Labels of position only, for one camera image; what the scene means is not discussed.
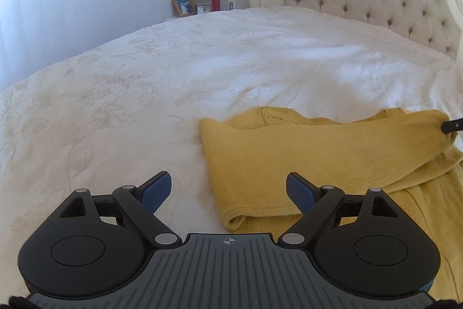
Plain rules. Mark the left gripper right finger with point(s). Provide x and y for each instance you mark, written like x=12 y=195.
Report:
x=322 y=209

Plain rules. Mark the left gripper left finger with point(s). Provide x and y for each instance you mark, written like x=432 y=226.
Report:
x=126 y=217

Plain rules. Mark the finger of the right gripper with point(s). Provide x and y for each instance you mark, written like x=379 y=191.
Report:
x=452 y=126

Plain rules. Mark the yellow knit sweater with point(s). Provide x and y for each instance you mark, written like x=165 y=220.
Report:
x=403 y=153

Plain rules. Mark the white floral bedspread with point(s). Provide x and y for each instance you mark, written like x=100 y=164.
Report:
x=130 y=108

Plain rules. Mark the small alarm clock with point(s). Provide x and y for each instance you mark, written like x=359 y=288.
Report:
x=203 y=8

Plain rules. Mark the red tumbler bottle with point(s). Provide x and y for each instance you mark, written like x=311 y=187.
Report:
x=215 y=5

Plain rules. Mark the wooden picture frame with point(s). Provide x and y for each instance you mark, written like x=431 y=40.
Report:
x=183 y=8

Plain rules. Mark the white wall outlet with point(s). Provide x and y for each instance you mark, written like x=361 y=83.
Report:
x=231 y=4

